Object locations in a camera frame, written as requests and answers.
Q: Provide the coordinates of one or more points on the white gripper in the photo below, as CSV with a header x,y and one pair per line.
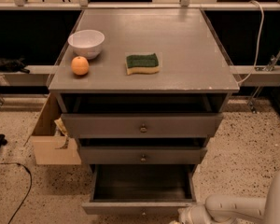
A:
x,y
189,216

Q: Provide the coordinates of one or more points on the grey bottom drawer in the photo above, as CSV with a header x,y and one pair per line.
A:
x,y
140,189

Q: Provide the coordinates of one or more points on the grey drawer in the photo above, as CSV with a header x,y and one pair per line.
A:
x,y
142,155
140,189
141,125

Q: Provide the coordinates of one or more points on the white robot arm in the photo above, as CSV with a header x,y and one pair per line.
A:
x,y
225,209

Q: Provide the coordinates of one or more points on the grey middle drawer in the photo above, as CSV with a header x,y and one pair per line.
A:
x,y
142,155

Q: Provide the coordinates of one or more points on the grey drawer cabinet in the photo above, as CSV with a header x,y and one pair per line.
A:
x,y
193,78

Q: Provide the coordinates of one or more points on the grey top drawer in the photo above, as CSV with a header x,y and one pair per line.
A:
x,y
141,125

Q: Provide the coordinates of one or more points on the cardboard box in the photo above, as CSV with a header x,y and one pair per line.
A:
x,y
51,146

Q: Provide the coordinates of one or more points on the green yellow sponge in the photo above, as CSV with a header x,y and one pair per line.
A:
x,y
142,64

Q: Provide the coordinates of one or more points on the orange fruit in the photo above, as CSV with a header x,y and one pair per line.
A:
x,y
80,66

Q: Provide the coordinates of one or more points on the white bowl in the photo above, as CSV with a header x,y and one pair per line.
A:
x,y
87,43

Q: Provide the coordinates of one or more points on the black object on rail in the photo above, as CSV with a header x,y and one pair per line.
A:
x,y
13,65

